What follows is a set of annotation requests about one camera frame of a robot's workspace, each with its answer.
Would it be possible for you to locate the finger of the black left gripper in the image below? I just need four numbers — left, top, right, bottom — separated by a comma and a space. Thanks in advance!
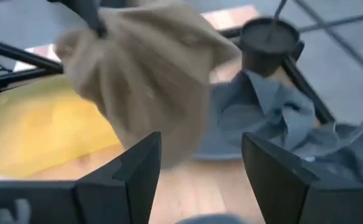
48, 0, 108, 39

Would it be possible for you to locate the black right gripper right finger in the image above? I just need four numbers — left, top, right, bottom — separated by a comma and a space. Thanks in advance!
241, 132, 363, 224

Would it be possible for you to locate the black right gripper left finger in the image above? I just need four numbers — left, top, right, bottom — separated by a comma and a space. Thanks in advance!
73, 131, 163, 224

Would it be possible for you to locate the tan baseball cap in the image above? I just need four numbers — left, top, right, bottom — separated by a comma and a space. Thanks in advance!
55, 0, 242, 169

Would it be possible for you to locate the yellow plastic bin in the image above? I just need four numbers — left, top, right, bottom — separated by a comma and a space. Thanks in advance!
0, 73, 122, 180

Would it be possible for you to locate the green plant in black pot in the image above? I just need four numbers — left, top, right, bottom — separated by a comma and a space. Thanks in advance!
239, 0, 302, 77

